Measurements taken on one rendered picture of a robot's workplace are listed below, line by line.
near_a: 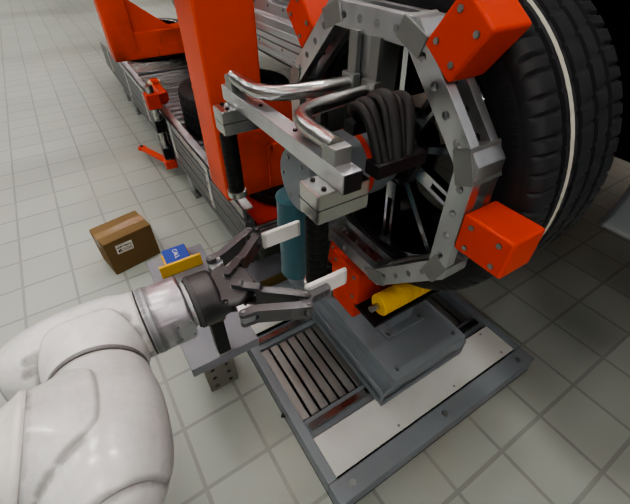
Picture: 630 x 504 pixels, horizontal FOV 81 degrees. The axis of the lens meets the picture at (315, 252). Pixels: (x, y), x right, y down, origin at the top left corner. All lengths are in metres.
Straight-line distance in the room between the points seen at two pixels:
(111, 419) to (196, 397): 1.06
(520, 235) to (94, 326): 0.56
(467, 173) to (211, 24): 0.75
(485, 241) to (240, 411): 1.01
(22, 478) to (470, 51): 0.62
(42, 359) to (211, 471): 0.90
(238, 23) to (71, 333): 0.87
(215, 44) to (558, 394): 1.53
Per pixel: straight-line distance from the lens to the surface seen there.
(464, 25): 0.57
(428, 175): 0.80
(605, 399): 1.69
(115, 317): 0.49
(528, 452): 1.45
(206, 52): 1.11
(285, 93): 0.68
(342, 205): 0.53
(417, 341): 1.25
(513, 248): 0.59
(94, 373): 0.42
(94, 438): 0.37
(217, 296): 0.51
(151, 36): 3.07
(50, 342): 0.50
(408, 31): 0.64
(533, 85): 0.63
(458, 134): 0.59
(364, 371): 1.23
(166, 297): 0.50
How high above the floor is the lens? 1.22
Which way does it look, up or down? 42 degrees down
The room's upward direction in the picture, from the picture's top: straight up
